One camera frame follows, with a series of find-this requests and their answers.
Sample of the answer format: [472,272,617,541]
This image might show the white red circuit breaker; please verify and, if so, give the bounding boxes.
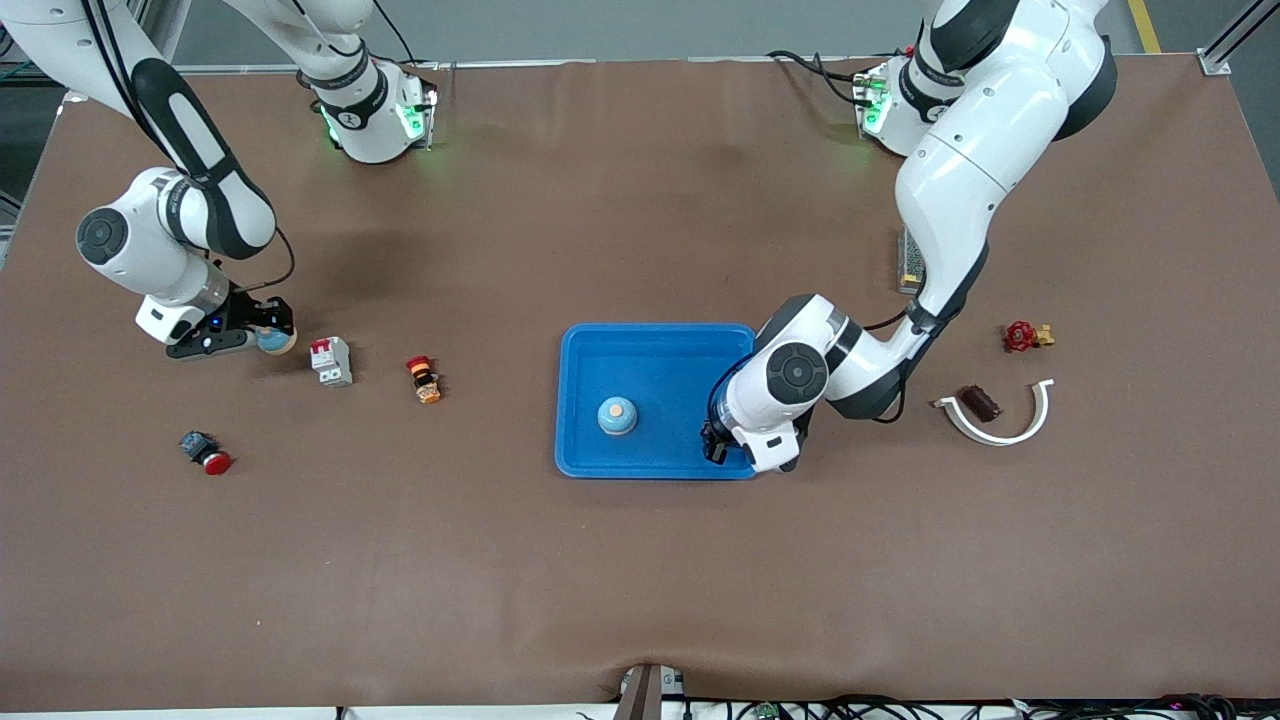
[309,337,354,388]

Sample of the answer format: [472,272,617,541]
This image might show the blue plastic tray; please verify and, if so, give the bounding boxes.
[555,323,761,481]

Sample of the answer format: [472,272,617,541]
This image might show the red mushroom push button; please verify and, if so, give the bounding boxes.
[179,430,234,476]

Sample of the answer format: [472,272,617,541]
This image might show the brown table mat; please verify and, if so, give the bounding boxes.
[0,55,1280,713]

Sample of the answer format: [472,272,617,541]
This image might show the metal mesh power supply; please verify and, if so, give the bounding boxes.
[897,225,927,297]

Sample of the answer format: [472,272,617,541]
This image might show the white curved pipe clamp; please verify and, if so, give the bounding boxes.
[933,378,1056,447]

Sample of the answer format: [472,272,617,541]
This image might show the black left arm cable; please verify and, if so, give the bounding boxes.
[703,300,936,436]

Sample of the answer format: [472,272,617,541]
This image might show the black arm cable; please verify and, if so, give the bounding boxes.
[80,0,298,296]
[703,300,936,436]

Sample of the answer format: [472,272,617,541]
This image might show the red capped orange switch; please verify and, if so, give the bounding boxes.
[406,355,443,405]

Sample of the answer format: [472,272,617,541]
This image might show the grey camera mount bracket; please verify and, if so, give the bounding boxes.
[612,662,687,720]

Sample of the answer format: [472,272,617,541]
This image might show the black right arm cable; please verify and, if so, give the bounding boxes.
[80,0,298,296]

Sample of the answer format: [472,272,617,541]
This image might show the black cable bundle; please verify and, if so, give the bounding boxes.
[575,693,1246,720]

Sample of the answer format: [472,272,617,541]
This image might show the black base cables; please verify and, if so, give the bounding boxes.
[767,48,873,107]

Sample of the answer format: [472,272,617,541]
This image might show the aluminium frame profile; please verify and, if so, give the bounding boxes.
[1195,0,1280,77]

